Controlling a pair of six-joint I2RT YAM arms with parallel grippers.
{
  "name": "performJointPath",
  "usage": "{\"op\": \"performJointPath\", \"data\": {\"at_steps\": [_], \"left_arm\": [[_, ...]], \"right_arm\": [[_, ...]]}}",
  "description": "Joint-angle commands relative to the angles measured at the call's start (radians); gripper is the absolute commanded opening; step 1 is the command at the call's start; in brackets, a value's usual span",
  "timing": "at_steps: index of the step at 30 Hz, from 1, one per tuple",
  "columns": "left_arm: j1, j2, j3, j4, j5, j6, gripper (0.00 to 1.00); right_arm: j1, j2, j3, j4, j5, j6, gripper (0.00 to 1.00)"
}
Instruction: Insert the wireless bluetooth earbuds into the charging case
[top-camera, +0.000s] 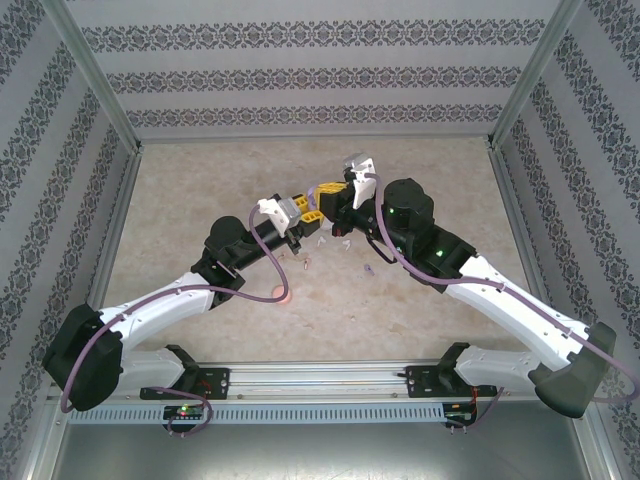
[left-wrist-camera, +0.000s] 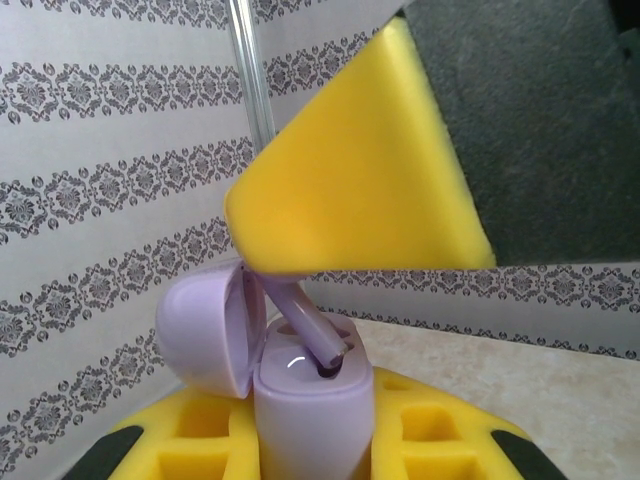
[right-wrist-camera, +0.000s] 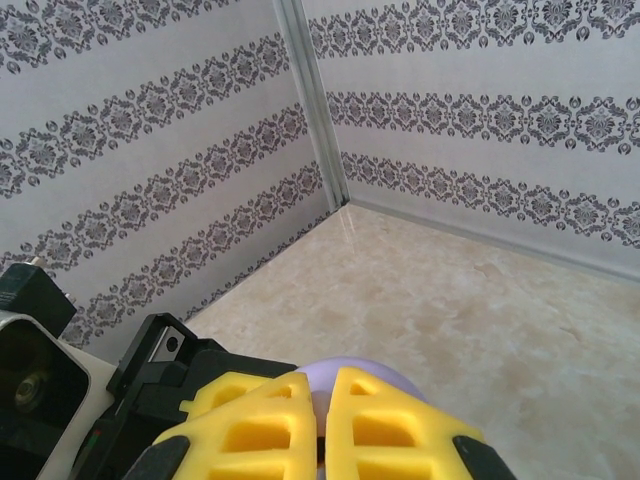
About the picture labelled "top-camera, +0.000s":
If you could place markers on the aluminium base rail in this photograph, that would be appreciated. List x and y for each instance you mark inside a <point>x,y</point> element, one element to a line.
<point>320,380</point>

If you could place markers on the aluminium frame post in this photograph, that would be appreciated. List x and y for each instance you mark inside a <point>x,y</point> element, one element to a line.
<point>100,85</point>
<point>530,70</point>

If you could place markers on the purple earbud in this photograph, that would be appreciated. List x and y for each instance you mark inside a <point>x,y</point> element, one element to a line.
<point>369,270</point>

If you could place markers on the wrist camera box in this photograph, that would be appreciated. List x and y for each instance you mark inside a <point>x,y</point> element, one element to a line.
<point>275,212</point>
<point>361,192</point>

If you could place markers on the pink round charging case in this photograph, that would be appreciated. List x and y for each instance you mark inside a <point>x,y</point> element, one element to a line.
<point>281,298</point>

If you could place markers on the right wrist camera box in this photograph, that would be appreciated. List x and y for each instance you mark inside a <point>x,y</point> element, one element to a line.
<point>361,192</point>

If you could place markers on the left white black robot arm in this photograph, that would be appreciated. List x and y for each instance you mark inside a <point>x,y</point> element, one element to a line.
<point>150,310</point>

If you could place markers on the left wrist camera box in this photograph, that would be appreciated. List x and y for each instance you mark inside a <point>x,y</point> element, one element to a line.
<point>275,212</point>

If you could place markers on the aluminium table side rail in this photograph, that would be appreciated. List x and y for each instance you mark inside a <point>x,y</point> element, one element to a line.
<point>122,200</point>
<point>508,200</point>

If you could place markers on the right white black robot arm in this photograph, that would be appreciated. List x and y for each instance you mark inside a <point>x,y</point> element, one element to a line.
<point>525,320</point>

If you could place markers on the grey sheet metal shelf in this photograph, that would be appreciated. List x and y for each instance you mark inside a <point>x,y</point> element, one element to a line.
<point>320,455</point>

